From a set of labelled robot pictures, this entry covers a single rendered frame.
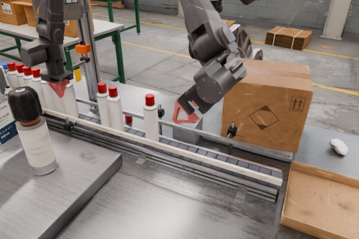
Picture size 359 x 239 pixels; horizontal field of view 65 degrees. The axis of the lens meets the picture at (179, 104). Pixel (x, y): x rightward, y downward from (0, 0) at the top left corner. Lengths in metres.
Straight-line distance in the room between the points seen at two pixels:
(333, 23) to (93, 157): 5.43
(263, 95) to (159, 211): 0.53
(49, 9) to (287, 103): 0.84
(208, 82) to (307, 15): 5.63
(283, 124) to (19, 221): 0.90
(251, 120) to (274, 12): 5.23
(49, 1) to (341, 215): 1.10
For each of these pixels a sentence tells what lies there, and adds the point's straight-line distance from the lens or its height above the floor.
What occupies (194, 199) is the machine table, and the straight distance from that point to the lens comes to 0.96.
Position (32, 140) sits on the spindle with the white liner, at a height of 1.03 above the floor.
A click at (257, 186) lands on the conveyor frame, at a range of 0.97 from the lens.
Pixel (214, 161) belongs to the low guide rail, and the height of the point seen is 0.91.
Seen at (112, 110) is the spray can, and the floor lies 1.00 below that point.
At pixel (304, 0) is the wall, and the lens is 6.09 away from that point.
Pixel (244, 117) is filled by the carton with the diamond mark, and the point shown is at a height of 0.98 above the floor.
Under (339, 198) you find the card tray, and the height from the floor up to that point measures 0.83.
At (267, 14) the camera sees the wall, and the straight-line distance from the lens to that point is 6.29.
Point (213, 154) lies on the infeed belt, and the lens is 1.05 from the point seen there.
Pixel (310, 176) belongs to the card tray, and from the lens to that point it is 1.12.
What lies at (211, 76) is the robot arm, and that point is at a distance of 0.53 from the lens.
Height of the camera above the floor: 1.55
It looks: 30 degrees down
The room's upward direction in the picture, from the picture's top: straight up
